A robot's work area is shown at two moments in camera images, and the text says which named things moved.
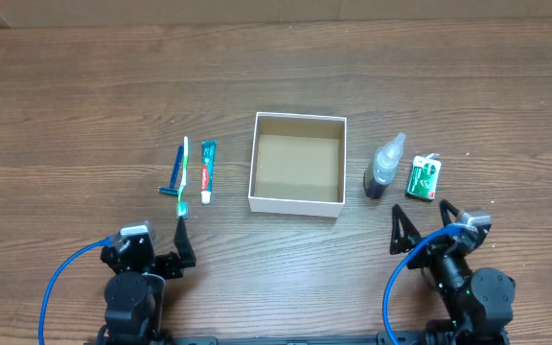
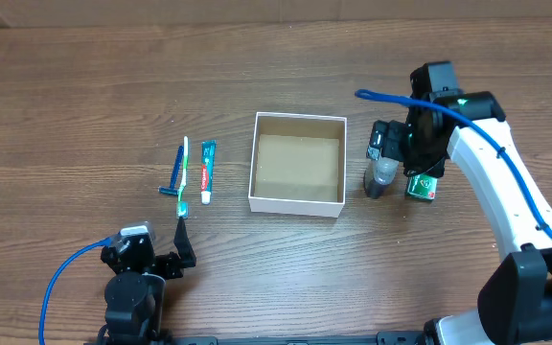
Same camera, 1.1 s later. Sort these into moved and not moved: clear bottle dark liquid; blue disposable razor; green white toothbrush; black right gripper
Moved: black right gripper
Not moved: clear bottle dark liquid; blue disposable razor; green white toothbrush
